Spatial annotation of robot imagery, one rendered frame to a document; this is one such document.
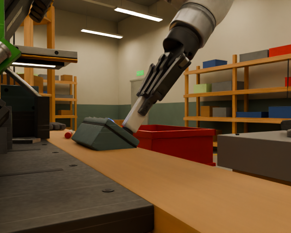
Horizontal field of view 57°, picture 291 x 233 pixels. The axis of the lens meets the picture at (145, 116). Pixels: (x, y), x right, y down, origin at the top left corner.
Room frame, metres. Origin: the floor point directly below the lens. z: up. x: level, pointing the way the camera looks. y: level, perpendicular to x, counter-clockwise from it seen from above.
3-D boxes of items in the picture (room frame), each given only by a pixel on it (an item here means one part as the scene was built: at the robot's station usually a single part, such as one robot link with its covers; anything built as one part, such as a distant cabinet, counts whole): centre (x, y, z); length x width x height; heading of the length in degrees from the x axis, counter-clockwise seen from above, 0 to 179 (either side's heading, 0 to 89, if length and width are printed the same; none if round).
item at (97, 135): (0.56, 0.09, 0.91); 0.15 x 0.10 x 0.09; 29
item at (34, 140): (0.60, 0.27, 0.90); 0.06 x 0.04 x 0.01; 87
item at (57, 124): (1.06, 0.38, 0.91); 0.20 x 0.11 x 0.03; 27
